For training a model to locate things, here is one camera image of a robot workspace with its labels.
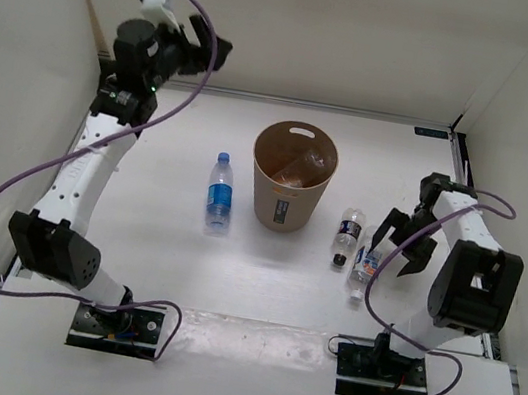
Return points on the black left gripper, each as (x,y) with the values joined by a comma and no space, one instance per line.
(197,58)

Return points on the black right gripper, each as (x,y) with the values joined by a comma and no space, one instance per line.
(418,256)

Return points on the clear unlabelled plastic bottle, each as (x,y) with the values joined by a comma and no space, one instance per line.
(302,172)

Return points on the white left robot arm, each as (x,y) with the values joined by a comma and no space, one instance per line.
(51,239)

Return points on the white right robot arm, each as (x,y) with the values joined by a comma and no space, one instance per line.
(474,289)

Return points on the beige round waste bin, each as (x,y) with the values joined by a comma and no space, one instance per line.
(283,208)

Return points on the clear bottle blue orange label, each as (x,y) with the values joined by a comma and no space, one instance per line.
(366,263)

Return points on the clear bottle black label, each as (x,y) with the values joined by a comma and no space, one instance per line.
(347,237)

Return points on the clear bottle blue cap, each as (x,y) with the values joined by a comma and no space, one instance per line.
(219,196)

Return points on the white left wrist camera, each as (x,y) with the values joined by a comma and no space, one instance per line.
(159,12)

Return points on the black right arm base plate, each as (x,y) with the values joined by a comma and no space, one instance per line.
(360,372)

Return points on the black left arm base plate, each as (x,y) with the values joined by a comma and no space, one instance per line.
(133,333)

